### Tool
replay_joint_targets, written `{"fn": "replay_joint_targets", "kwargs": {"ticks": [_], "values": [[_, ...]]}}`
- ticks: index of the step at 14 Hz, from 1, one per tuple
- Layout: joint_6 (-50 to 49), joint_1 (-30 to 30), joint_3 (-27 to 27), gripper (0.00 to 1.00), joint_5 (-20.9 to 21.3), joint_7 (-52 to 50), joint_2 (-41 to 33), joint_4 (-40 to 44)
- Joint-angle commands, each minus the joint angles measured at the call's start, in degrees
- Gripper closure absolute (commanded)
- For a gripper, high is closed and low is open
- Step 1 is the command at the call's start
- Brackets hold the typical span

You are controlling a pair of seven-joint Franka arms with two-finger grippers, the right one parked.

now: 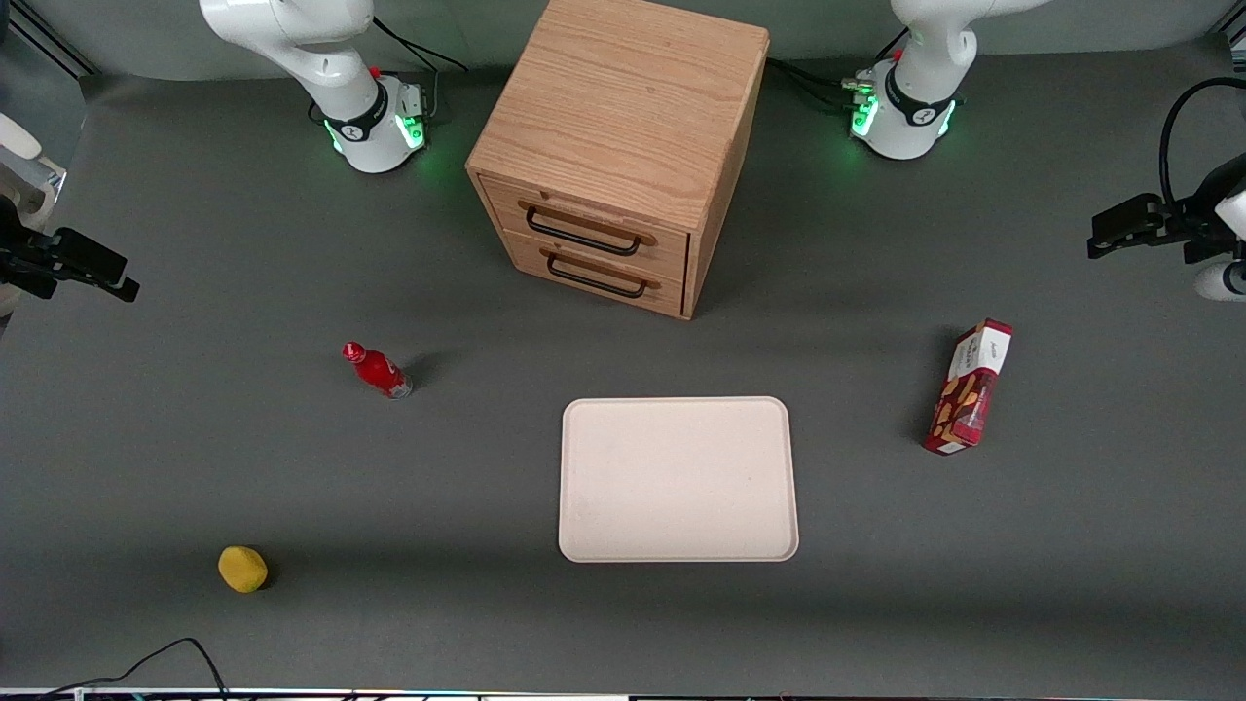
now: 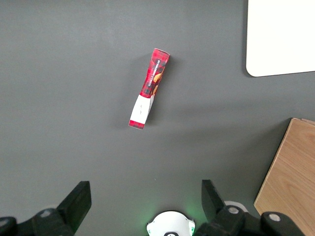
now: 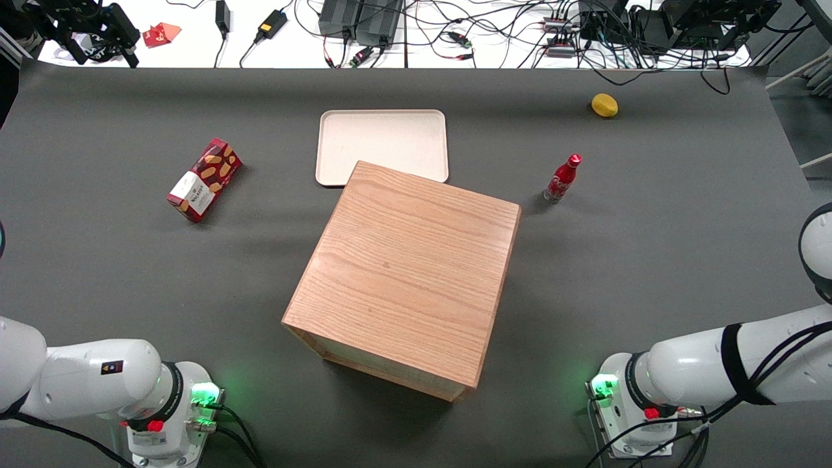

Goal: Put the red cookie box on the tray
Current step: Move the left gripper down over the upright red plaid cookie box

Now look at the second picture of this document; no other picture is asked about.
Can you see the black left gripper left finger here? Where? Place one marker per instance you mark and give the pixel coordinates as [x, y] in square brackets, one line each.
[73, 204]

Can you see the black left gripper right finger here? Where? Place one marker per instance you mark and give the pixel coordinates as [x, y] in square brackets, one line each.
[216, 206]

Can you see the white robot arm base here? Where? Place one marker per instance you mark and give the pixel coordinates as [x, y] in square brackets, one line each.
[170, 224]

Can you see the red cookie box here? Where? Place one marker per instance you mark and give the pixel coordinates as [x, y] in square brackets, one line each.
[149, 89]

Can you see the white tray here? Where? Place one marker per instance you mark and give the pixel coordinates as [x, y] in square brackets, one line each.
[280, 37]

